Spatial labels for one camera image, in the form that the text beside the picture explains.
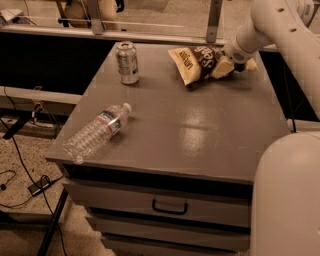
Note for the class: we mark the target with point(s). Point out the grey drawer cabinet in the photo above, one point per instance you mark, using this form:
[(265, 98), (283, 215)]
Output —
[(198, 145)]

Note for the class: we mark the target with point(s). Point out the black power adapter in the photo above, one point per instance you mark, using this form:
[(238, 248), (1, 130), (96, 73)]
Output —
[(39, 187)]

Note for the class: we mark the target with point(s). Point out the clear plastic water bottle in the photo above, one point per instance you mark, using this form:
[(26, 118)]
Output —
[(94, 135)]

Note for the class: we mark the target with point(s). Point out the brown chip bag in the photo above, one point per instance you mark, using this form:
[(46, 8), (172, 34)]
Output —
[(195, 63)]

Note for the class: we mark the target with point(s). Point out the black stand leg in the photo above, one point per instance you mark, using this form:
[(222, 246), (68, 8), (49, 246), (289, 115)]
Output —
[(53, 224)]

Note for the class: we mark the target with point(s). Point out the black drawer handle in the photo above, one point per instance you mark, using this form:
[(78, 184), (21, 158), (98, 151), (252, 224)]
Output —
[(169, 208)]

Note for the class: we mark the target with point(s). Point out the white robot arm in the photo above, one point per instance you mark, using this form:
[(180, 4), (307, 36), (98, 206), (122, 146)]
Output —
[(285, 218)]

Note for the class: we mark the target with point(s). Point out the tan chair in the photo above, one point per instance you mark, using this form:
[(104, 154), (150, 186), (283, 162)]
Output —
[(82, 13)]

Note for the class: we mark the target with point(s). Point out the silver soda can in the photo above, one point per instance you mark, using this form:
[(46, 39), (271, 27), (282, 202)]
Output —
[(126, 56)]

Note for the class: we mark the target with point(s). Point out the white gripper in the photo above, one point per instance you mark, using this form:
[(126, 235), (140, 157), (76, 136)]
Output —
[(237, 53)]

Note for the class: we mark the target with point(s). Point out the metal railing frame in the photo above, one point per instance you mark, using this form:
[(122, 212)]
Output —
[(174, 22)]

